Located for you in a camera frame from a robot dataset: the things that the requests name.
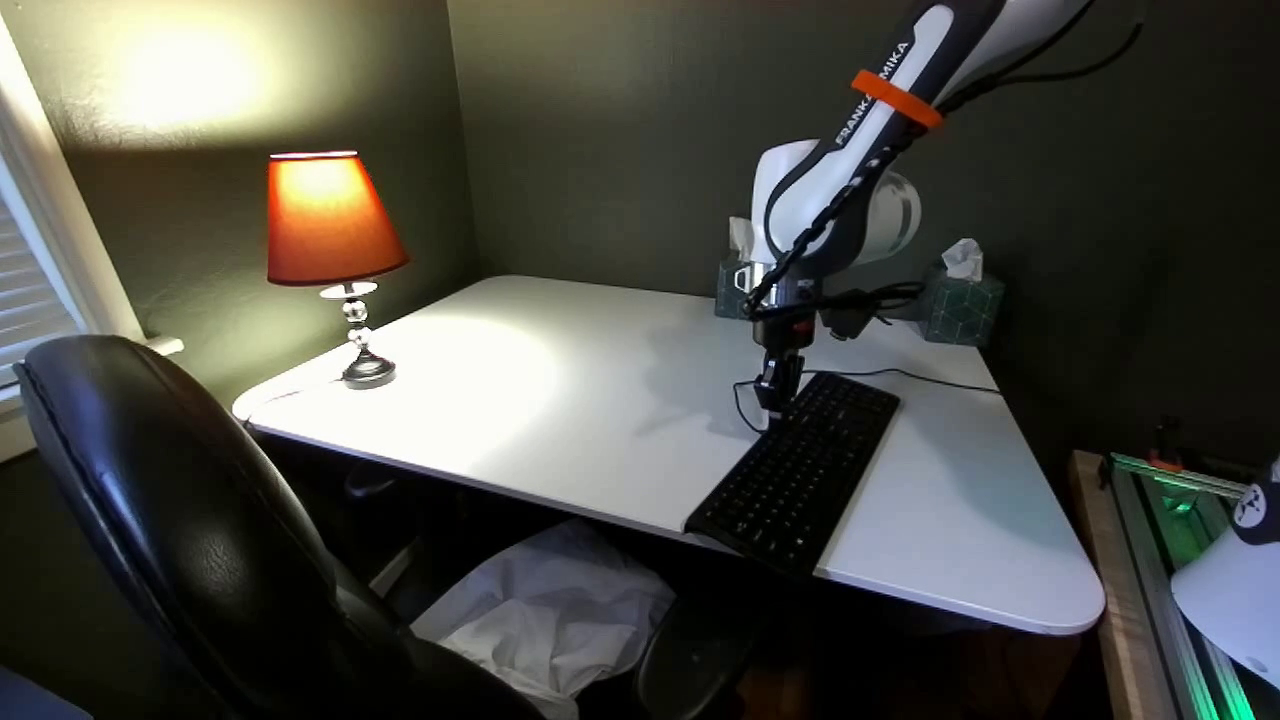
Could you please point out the green tissue box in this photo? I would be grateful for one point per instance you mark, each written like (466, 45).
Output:
(962, 306)

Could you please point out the wooden side shelf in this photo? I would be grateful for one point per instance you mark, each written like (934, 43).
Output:
(1100, 601)

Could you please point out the white window blinds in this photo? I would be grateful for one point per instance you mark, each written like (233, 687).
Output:
(35, 294)

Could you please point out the small green container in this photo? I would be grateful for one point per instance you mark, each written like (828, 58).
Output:
(733, 280)

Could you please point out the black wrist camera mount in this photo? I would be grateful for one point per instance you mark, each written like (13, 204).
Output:
(867, 308)

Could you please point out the green lit metal rail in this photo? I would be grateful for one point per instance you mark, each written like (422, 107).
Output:
(1163, 562)

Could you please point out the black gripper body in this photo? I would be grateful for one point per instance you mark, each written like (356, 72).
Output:
(786, 341)

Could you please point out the white dome shaped object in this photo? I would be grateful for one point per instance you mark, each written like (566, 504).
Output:
(1242, 601)

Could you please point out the orange band on arm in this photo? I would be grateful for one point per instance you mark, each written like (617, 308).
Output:
(896, 99)

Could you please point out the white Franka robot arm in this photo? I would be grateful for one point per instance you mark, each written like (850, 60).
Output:
(826, 186)

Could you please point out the orange shade table lamp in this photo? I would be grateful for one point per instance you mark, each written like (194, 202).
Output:
(332, 223)

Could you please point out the black computer keyboard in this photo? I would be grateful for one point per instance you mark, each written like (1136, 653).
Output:
(800, 472)

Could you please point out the black leather office chair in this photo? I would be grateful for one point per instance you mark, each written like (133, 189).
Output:
(186, 533)

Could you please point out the crumpled white plastic bag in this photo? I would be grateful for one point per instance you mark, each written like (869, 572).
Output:
(544, 614)

